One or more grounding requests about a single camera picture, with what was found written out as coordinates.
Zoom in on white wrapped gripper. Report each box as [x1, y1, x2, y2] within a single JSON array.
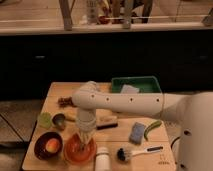
[[76, 111, 96, 144]]

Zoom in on dark brown bowl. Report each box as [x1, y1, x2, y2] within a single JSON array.
[[34, 132, 63, 160]]

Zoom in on bunch of dark grapes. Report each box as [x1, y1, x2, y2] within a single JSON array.
[[58, 97, 74, 107]]

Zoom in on white cup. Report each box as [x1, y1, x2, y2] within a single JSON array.
[[95, 147, 111, 171]]

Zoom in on green pepper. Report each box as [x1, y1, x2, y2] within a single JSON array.
[[144, 120, 162, 141]]

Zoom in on blue grey sponge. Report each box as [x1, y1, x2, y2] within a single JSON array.
[[129, 122, 145, 145]]

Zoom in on white cloth in bin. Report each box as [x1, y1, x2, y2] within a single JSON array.
[[121, 84, 140, 94]]

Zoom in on orange red bowl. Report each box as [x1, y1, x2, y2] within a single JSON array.
[[63, 133, 97, 165]]

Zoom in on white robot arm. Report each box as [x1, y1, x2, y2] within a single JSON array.
[[72, 81, 213, 171]]

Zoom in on peach fruit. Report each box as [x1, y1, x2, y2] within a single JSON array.
[[45, 138, 60, 153]]

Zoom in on green plastic bin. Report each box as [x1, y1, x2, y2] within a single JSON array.
[[111, 76, 161, 93]]

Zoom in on wooden block with black handle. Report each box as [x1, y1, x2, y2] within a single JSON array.
[[96, 116, 118, 130]]

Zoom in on yellow banana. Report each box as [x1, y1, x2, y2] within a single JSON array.
[[65, 114, 76, 122]]

